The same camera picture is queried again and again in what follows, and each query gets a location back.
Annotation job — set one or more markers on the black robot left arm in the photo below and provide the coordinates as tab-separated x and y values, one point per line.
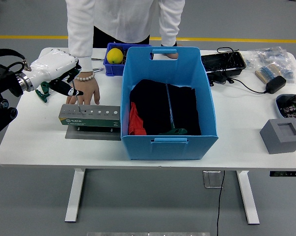
3	81

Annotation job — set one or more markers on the black table control panel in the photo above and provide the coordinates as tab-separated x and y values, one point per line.
285	173

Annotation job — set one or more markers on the grey foam block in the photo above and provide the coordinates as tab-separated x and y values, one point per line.
277	145

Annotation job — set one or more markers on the black power adapter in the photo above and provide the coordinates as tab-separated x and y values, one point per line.
275	84

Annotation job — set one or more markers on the white and black robot left hand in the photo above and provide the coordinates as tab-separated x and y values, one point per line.
54	64

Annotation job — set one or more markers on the small dark blue bin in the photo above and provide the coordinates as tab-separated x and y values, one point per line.
113	69

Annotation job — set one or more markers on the person's right forearm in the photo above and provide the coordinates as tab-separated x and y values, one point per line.
81	37

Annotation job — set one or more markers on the person's left forearm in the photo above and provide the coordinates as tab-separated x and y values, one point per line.
171	24

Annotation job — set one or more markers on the white table leg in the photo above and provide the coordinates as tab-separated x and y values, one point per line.
248	196
75	196

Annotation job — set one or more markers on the grey and green tool holder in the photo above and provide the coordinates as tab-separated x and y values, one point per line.
93	121

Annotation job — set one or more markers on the electronic parts pile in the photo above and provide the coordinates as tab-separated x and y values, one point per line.
292	108

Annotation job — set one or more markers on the person's right hand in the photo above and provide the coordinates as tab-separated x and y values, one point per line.
88	91

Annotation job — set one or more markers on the person's left hand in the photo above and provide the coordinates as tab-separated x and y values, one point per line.
171	55

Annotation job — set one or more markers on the red cloth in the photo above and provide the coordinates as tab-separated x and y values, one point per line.
136	123

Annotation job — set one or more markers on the yellow lemon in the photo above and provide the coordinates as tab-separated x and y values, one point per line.
114	56

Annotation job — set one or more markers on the person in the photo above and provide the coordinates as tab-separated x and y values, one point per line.
123	17

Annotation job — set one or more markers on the metal floor socket plate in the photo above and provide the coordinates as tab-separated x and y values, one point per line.
211	179

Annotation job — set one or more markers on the light blue shallow tray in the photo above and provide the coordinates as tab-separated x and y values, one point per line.
277	103

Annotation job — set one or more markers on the large light blue folding box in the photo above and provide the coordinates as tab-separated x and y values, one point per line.
172	150

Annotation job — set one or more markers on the resistor strip bundle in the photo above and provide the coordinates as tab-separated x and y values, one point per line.
266	73

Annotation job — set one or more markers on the black plastic tray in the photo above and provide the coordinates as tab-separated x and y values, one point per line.
221	61

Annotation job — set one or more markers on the black wrist watch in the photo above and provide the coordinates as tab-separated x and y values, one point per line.
179	44

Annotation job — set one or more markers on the black cloth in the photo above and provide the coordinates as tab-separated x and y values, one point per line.
150	105

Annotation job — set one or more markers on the clear plastic parts bags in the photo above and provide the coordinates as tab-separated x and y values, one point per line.
273	55

